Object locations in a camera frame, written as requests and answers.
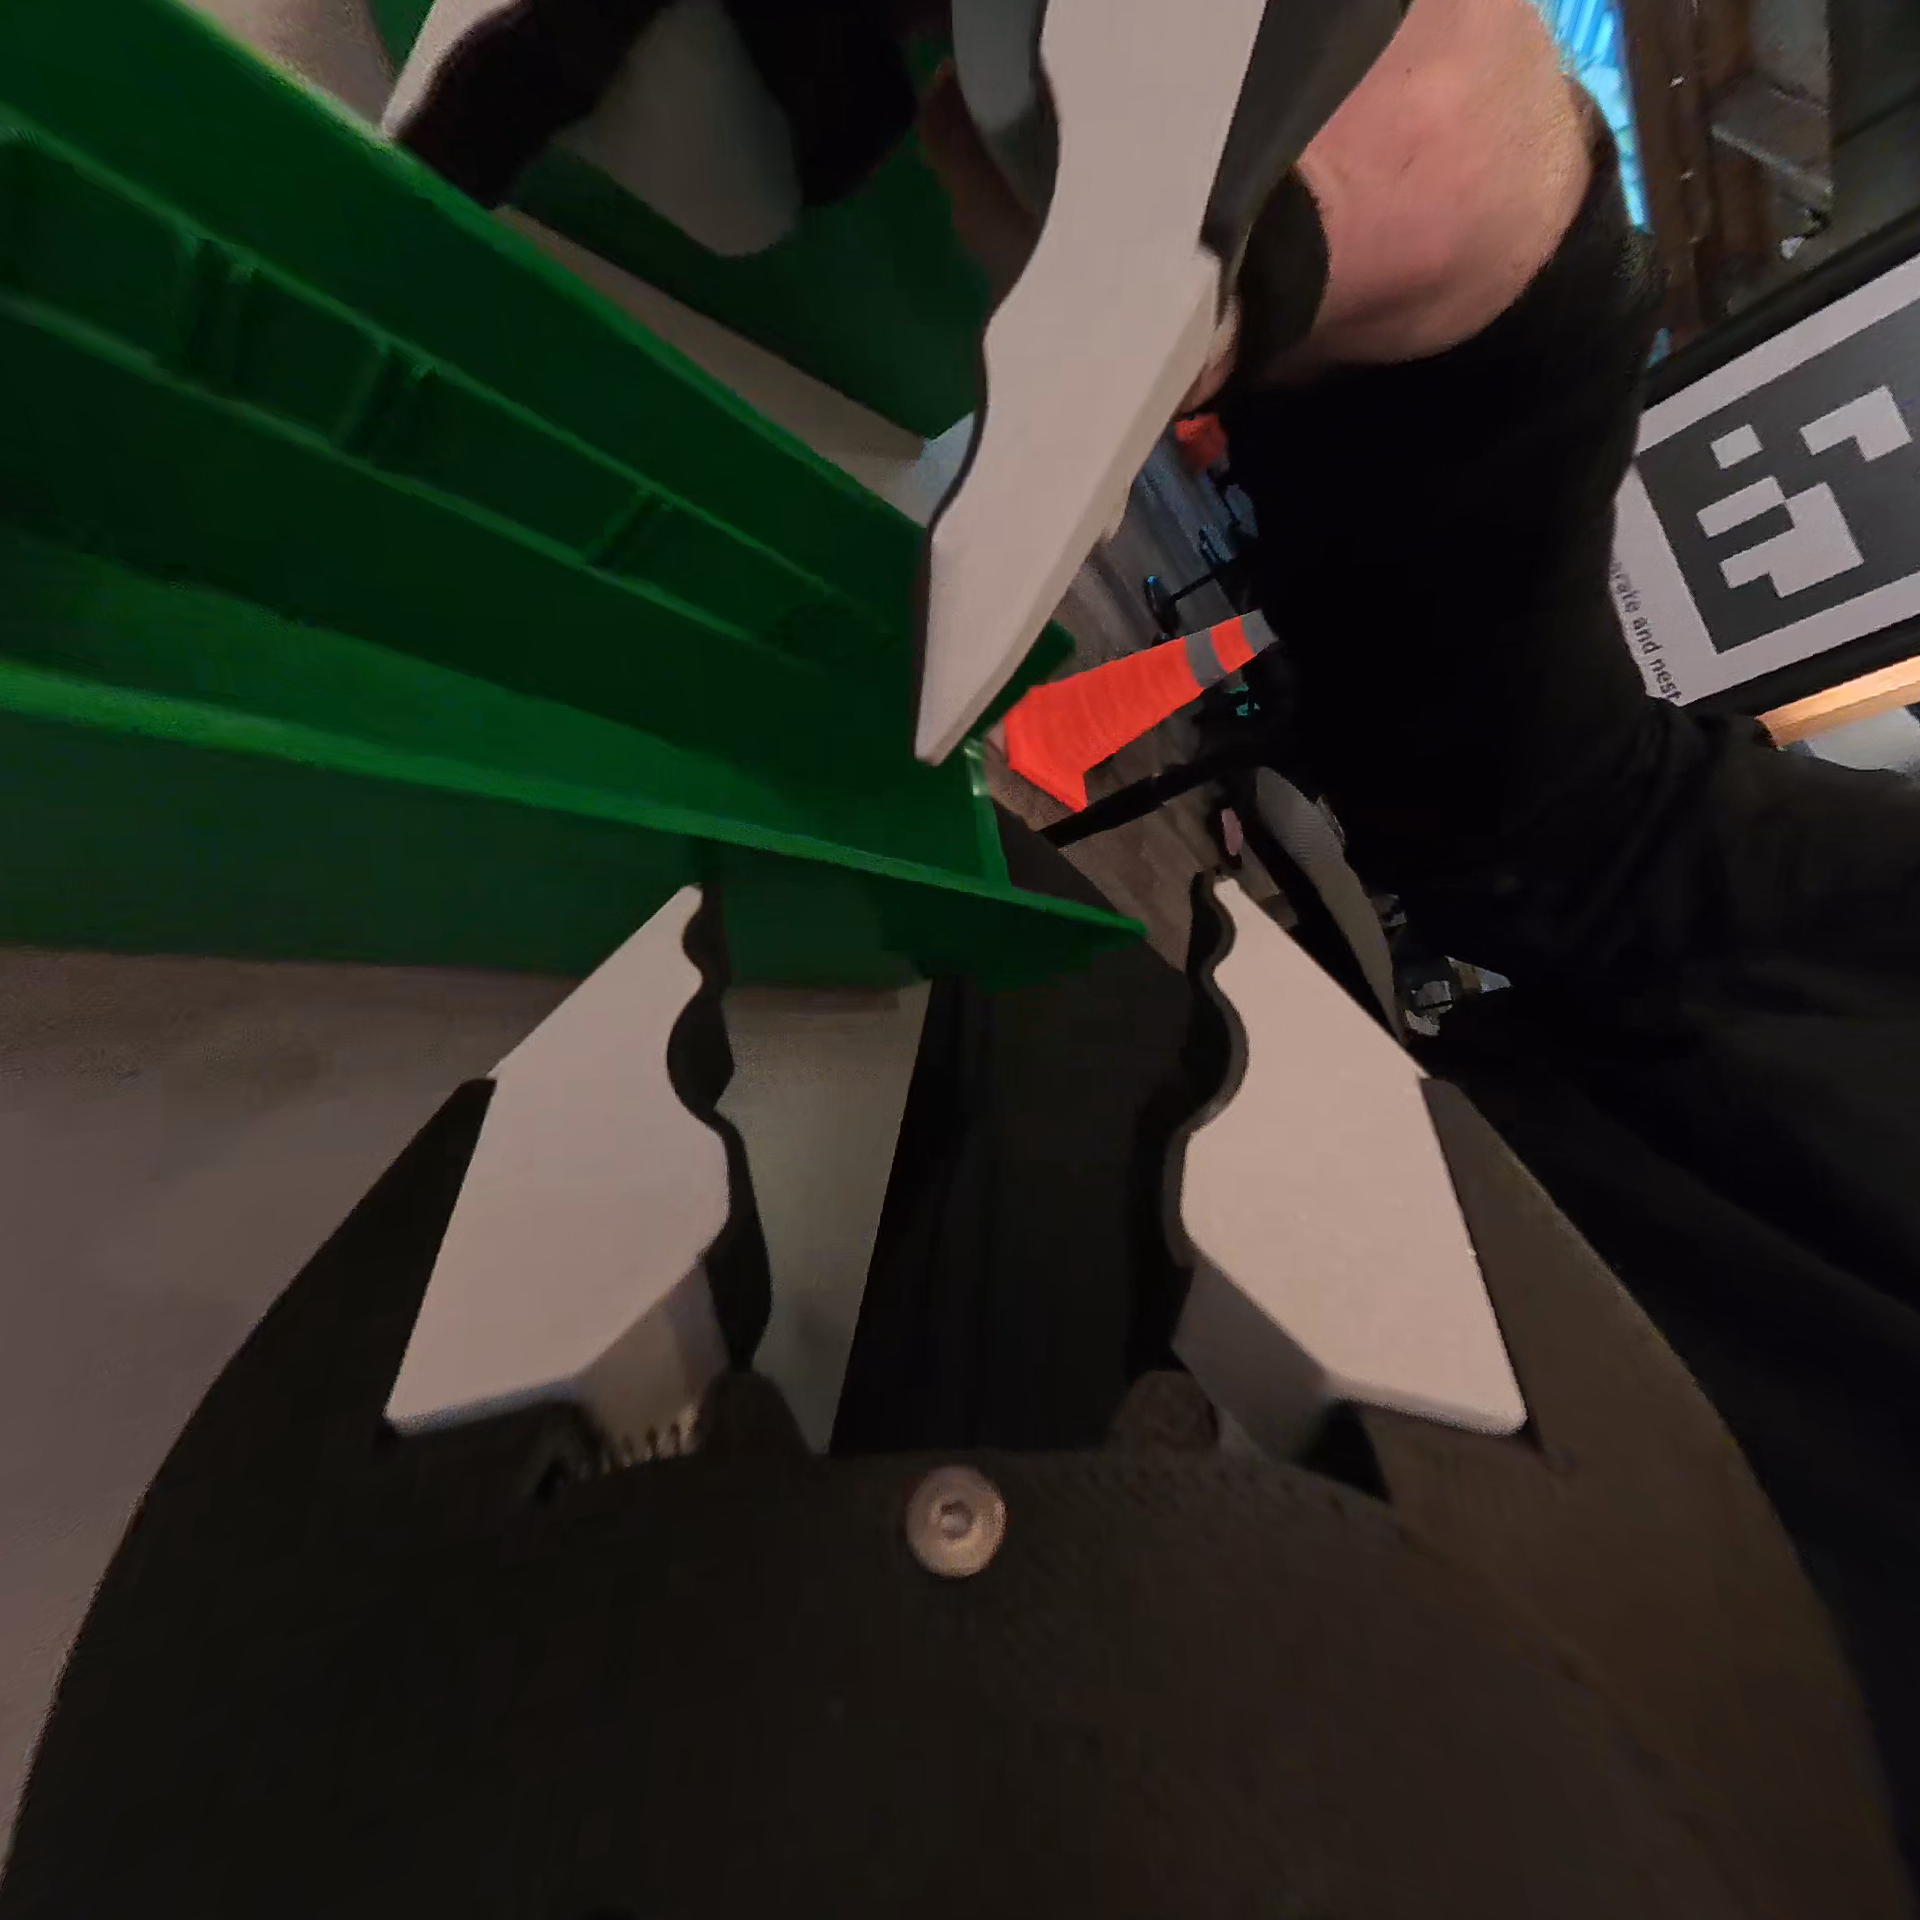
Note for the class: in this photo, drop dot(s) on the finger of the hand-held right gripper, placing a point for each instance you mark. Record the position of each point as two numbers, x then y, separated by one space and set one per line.
1081 374
465 75

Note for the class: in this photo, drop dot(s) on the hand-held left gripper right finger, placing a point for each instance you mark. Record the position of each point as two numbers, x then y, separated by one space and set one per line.
1335 1229

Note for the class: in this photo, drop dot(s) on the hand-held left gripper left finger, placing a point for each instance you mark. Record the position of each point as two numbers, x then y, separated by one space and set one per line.
579 1201

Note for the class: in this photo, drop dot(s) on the person's right forearm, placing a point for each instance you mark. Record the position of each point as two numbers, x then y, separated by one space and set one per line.
1470 600

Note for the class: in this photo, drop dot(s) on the person's right hand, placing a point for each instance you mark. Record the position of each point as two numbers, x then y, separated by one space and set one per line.
1441 180

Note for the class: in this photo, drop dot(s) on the orange plastic bin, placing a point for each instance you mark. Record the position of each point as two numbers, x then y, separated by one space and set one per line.
1201 440

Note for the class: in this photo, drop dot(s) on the orange traffic cone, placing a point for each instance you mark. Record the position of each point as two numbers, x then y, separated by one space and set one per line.
1109 704

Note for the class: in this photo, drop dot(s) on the fiducial marker sign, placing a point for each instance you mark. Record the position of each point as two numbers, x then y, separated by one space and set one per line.
1786 480

